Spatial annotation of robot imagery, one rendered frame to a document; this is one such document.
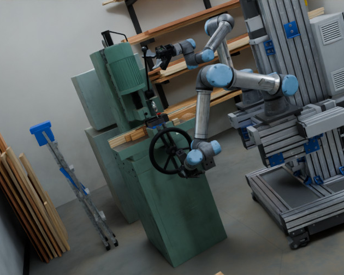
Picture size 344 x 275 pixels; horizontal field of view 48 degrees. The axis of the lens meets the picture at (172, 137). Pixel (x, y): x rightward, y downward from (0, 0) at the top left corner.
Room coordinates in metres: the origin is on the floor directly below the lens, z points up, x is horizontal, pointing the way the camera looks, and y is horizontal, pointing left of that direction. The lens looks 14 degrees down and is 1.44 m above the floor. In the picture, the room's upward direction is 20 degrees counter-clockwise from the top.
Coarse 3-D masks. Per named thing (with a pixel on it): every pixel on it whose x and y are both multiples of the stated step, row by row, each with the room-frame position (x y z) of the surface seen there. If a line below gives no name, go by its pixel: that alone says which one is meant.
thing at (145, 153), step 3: (186, 132) 2.46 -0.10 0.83; (180, 135) 2.45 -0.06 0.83; (180, 138) 2.45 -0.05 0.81; (183, 138) 2.45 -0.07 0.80; (174, 141) 2.43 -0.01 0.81; (144, 150) 2.37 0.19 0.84; (147, 150) 2.38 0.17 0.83; (153, 150) 2.39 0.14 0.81; (156, 150) 2.39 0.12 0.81; (138, 153) 2.36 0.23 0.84; (141, 153) 2.36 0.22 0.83; (144, 153) 2.37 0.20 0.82; (147, 153) 2.37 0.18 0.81; (132, 156) 2.35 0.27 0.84; (135, 156) 2.35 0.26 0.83; (138, 156) 2.35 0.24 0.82; (141, 156) 2.36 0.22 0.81; (144, 156) 2.36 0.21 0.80; (132, 159) 2.39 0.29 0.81; (135, 159) 2.35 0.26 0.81; (138, 159) 2.35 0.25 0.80
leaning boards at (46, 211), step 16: (0, 144) 3.52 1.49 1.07; (0, 160) 3.27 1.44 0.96; (16, 160) 3.24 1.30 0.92; (0, 176) 3.10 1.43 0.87; (16, 176) 3.13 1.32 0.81; (32, 176) 3.43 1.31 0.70; (16, 192) 3.21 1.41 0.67; (32, 192) 3.19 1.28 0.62; (16, 208) 3.09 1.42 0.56; (32, 208) 3.19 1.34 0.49; (48, 208) 3.19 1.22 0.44; (32, 224) 3.15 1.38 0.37; (48, 224) 3.19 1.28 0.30; (32, 240) 3.19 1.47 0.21; (48, 240) 3.16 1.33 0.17; (64, 240) 3.20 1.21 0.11; (48, 256) 3.20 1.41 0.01
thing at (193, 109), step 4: (188, 108) 2.66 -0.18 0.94; (192, 108) 2.66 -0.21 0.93; (180, 112) 2.63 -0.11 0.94; (184, 112) 2.64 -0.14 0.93; (188, 112) 2.65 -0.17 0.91; (192, 112) 2.66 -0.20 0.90; (172, 116) 2.61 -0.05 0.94; (176, 116) 2.62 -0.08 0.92; (180, 116) 2.63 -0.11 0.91; (124, 136) 2.51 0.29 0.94; (128, 136) 2.51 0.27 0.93; (128, 140) 2.50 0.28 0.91
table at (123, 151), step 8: (184, 120) 2.52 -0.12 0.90; (192, 120) 2.48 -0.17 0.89; (184, 128) 2.46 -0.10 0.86; (144, 136) 2.47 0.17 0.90; (176, 136) 2.34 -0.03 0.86; (120, 144) 2.51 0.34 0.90; (128, 144) 2.42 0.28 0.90; (136, 144) 2.36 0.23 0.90; (144, 144) 2.37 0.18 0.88; (160, 144) 2.30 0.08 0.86; (112, 152) 2.50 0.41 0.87; (120, 152) 2.32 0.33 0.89; (128, 152) 2.34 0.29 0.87; (136, 152) 2.35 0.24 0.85
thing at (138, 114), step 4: (144, 108) 2.52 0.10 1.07; (136, 112) 2.55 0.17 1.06; (140, 112) 2.51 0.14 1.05; (144, 112) 2.52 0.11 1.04; (148, 112) 2.52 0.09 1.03; (136, 116) 2.59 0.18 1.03; (140, 116) 2.50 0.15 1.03; (144, 116) 2.51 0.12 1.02; (148, 116) 2.52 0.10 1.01; (140, 120) 2.52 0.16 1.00; (144, 120) 2.55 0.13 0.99
